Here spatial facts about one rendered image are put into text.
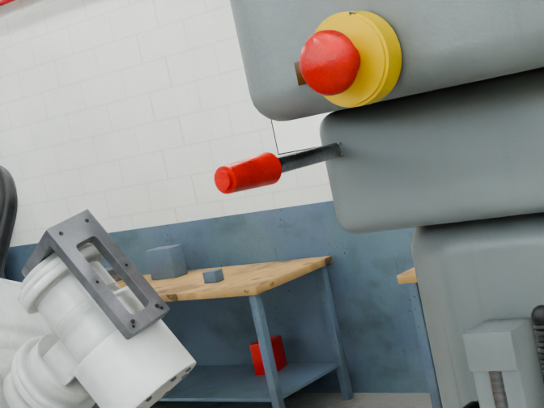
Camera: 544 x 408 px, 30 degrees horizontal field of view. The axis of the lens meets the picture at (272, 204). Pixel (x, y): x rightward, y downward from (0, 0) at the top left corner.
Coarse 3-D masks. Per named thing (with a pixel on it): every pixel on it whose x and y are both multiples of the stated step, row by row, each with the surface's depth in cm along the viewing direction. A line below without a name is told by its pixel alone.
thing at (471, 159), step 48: (432, 96) 74; (480, 96) 71; (528, 96) 69; (384, 144) 77; (432, 144) 74; (480, 144) 72; (528, 144) 70; (336, 192) 80; (384, 192) 78; (432, 192) 75; (480, 192) 73; (528, 192) 71
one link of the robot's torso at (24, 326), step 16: (0, 288) 75; (16, 288) 77; (0, 304) 74; (16, 304) 75; (0, 320) 73; (16, 320) 74; (32, 320) 75; (0, 336) 72; (16, 336) 73; (32, 336) 74; (0, 352) 71; (16, 352) 68; (0, 368) 70; (0, 384) 69; (16, 384) 67; (0, 400) 68; (16, 400) 67; (32, 400) 66
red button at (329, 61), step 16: (320, 32) 62; (336, 32) 61; (304, 48) 62; (320, 48) 61; (336, 48) 61; (352, 48) 61; (304, 64) 62; (320, 64) 61; (336, 64) 61; (352, 64) 61; (304, 80) 63; (320, 80) 62; (336, 80) 61; (352, 80) 62
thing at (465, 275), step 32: (448, 224) 80; (480, 224) 78; (512, 224) 76; (416, 256) 83; (448, 256) 79; (480, 256) 78; (512, 256) 76; (448, 288) 80; (480, 288) 78; (512, 288) 76; (448, 320) 80; (480, 320) 79; (448, 352) 81; (448, 384) 82
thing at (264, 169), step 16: (336, 144) 79; (240, 160) 70; (256, 160) 70; (272, 160) 71; (288, 160) 74; (304, 160) 75; (320, 160) 77; (224, 176) 68; (240, 176) 69; (256, 176) 70; (272, 176) 71; (224, 192) 69
